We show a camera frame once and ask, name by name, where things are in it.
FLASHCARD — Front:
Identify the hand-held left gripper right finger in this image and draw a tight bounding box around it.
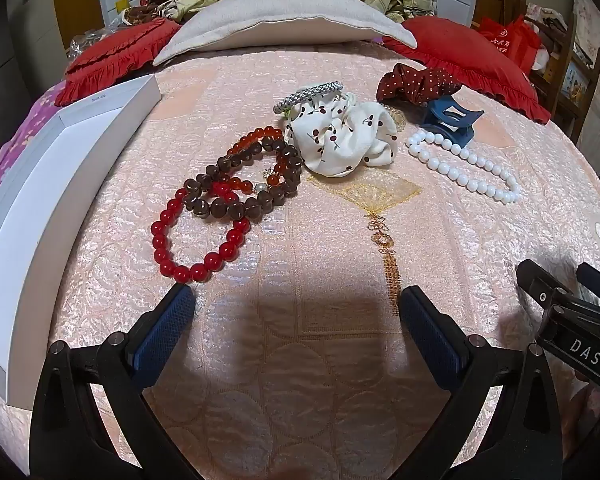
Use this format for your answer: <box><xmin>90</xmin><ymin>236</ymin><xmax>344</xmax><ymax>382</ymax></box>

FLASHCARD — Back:
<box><xmin>399</xmin><ymin>285</ymin><xmax>566</xmax><ymax>480</ymax></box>

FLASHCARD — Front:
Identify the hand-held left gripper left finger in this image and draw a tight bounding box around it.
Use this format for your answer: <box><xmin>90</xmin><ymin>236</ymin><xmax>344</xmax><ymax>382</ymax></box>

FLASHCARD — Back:
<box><xmin>28</xmin><ymin>282</ymin><xmax>201</xmax><ymax>480</ymax></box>

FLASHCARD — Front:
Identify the red bead bracelet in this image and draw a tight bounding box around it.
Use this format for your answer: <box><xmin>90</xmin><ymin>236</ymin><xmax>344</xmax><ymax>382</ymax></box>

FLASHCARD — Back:
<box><xmin>151</xmin><ymin>180</ymin><xmax>252</xmax><ymax>282</ymax></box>

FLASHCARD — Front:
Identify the white pearl bead bracelet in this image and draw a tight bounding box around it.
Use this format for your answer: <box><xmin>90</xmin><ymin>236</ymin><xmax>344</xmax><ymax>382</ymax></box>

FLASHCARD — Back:
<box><xmin>405</xmin><ymin>129</ymin><xmax>523</xmax><ymax>205</ymax></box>

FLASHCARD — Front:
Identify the white cardboard box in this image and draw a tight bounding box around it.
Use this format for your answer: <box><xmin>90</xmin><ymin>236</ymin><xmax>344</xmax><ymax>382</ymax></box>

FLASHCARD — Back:
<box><xmin>0</xmin><ymin>74</ymin><xmax>162</xmax><ymax>411</ymax></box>

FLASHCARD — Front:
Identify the brown bead bracelet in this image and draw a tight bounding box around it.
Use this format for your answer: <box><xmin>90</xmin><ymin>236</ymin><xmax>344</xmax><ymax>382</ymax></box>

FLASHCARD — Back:
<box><xmin>182</xmin><ymin>137</ymin><xmax>305</xmax><ymax>222</ymax></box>

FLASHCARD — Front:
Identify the orange bead bracelet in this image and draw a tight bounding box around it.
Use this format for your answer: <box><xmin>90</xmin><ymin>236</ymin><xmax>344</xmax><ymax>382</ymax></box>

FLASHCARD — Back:
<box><xmin>220</xmin><ymin>127</ymin><xmax>293</xmax><ymax>196</ymax></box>

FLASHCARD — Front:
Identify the white cherry print scrunchie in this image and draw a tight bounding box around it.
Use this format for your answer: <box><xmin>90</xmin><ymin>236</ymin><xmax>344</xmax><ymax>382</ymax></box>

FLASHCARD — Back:
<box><xmin>284</xmin><ymin>92</ymin><xmax>400</xmax><ymax>177</ymax></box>

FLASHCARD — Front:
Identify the silver mesh bracelet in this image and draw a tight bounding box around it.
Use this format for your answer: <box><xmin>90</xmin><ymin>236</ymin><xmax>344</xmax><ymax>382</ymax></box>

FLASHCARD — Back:
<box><xmin>273</xmin><ymin>80</ymin><xmax>345</xmax><ymax>115</ymax></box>

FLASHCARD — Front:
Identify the pink quilted bedspread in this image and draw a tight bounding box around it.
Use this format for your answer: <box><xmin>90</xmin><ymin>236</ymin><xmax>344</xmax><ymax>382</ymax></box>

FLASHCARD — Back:
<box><xmin>0</xmin><ymin>42</ymin><xmax>600</xmax><ymax>480</ymax></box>

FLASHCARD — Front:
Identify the blue hair claw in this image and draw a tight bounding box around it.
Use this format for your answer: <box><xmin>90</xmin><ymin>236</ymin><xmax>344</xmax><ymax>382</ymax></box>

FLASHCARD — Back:
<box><xmin>420</xmin><ymin>97</ymin><xmax>481</xmax><ymax>143</ymax></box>

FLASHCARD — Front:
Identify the wooden chair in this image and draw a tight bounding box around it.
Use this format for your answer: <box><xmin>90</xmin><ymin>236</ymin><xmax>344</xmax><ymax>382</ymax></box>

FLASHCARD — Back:
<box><xmin>525</xmin><ymin>10</ymin><xmax>600</xmax><ymax>141</ymax></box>

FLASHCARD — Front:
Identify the red polka dot scrunchie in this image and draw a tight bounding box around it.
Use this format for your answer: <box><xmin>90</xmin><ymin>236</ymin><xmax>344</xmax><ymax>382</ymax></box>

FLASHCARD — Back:
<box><xmin>376</xmin><ymin>62</ymin><xmax>462</xmax><ymax>107</ymax></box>

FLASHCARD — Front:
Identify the red ruffled pillow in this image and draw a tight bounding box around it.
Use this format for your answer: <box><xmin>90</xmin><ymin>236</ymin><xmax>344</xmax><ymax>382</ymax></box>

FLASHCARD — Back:
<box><xmin>382</xmin><ymin>16</ymin><xmax>552</xmax><ymax>125</ymax></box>
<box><xmin>55</xmin><ymin>17</ymin><xmax>183</xmax><ymax>107</ymax></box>

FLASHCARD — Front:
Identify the red shopping bag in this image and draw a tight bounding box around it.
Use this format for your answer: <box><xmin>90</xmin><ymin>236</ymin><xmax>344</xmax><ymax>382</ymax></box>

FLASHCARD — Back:
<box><xmin>472</xmin><ymin>14</ymin><xmax>543</xmax><ymax>73</ymax></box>

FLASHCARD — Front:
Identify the purple floral sheet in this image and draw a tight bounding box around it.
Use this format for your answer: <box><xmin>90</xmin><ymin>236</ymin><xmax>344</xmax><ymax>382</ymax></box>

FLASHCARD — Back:
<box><xmin>0</xmin><ymin>82</ymin><xmax>63</xmax><ymax>221</ymax></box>

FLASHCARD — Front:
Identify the clear plastic bag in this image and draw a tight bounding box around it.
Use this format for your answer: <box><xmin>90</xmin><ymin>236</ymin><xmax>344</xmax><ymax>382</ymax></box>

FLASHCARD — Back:
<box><xmin>65</xmin><ymin>25</ymin><xmax>118</xmax><ymax>61</ymax></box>

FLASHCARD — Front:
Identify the grey cabinet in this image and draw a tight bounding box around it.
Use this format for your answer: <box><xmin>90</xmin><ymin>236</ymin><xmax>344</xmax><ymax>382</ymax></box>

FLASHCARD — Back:
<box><xmin>0</xmin><ymin>0</ymin><xmax>76</xmax><ymax>181</ymax></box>

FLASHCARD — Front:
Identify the grey pillow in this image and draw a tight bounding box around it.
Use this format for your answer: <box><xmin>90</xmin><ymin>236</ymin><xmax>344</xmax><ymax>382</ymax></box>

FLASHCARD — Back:
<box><xmin>152</xmin><ymin>0</ymin><xmax>418</xmax><ymax>67</ymax></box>

